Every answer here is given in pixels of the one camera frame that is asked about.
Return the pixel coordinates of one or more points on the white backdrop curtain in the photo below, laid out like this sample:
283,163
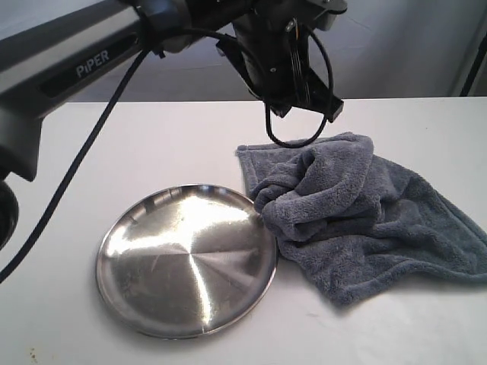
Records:
378,49

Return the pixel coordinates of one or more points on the round stainless steel plate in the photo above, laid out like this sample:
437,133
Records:
185,262

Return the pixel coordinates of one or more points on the grey-blue fleece towel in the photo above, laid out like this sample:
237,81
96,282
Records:
356,223

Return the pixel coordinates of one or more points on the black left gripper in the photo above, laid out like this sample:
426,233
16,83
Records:
277,58

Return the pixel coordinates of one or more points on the black light stand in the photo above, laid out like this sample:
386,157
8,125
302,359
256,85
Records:
474,68

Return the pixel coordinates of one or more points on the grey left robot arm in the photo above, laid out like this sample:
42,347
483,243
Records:
41,68

